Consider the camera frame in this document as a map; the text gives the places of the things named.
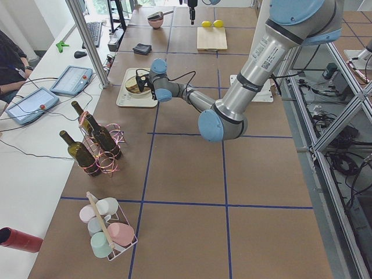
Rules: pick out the black keyboard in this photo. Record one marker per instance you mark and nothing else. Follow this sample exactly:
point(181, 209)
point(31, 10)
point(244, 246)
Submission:
point(95, 30)

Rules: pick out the wooden cutting board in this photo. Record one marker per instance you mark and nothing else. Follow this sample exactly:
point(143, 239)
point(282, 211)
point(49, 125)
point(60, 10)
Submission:
point(211, 39)

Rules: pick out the green plastic tool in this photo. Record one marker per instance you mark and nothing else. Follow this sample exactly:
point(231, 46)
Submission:
point(61, 45)

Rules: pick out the pink cup small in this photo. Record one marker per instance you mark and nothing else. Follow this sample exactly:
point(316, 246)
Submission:
point(86, 214)

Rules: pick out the white cup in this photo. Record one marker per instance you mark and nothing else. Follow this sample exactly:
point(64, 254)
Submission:
point(107, 206)

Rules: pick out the white round plate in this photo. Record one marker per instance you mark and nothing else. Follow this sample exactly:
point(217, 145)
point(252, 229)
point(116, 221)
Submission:
point(137, 86)

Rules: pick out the teach pendant far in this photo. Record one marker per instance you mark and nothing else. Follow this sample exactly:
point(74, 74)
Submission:
point(72, 81)

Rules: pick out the copper wire bottle rack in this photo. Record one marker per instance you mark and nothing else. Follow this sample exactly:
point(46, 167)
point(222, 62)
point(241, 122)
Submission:
point(105, 160)

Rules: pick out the mint green cup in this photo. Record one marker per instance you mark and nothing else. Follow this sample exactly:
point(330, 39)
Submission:
point(100, 245)

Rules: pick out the dark wine bottle three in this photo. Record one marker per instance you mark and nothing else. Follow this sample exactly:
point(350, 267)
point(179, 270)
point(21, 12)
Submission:
point(80, 112)

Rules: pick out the teach pendant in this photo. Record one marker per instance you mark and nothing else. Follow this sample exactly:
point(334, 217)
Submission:
point(31, 107)
point(72, 81)

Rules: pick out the teach pendant near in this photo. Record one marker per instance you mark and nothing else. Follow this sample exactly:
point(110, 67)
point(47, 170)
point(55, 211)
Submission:
point(31, 107)

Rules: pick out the aluminium frame post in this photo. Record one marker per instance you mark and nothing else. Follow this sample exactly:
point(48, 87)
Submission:
point(74, 8)

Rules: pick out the cream bear tray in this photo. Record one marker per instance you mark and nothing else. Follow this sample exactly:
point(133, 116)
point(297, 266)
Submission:
point(126, 97)

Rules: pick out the seated person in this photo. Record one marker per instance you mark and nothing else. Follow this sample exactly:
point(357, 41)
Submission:
point(15, 69)

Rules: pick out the pink bowl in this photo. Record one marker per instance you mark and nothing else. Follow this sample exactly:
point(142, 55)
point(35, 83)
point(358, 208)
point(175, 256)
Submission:
point(155, 21)

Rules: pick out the bread slice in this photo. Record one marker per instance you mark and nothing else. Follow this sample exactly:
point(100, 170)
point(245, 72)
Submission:
point(132, 86)

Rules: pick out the pink cup large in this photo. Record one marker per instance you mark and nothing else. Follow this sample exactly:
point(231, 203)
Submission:
point(121, 233)

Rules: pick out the black computer mouse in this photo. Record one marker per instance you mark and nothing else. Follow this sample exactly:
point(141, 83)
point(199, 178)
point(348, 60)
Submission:
point(79, 54)

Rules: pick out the yellow lemon half right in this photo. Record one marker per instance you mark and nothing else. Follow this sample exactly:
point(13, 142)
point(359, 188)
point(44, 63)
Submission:
point(218, 24)

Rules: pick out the red cylinder bottle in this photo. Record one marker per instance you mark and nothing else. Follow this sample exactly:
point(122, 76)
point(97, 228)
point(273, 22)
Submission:
point(15, 239)

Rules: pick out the grey cup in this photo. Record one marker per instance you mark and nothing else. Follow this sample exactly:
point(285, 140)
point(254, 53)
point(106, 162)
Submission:
point(94, 226)

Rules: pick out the yellow lemon half left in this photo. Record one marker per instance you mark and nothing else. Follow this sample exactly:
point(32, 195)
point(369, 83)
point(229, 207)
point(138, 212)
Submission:
point(206, 24)

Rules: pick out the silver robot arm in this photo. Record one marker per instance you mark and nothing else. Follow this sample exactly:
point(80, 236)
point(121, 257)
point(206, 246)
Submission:
point(290, 24)

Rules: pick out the grey folded cloth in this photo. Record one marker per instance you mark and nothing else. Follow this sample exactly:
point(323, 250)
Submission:
point(142, 49)

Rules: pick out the dark wine bottle one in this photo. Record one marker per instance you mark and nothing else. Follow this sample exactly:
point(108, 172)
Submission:
point(81, 155)

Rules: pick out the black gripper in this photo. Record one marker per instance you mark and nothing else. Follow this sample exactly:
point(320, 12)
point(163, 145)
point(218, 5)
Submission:
point(192, 11)
point(146, 82)

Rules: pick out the white wire cup rack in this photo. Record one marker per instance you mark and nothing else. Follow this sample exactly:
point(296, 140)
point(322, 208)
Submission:
point(105, 221)

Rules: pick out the metal scoop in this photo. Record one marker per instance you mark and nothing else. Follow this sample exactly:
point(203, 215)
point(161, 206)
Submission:
point(158, 15)

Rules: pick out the dark wine bottle two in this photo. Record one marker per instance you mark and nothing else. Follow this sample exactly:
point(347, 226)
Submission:
point(104, 138)

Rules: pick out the yellow lemon half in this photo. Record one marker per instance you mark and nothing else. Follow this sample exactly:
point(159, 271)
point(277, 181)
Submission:
point(218, 24)
point(206, 24)

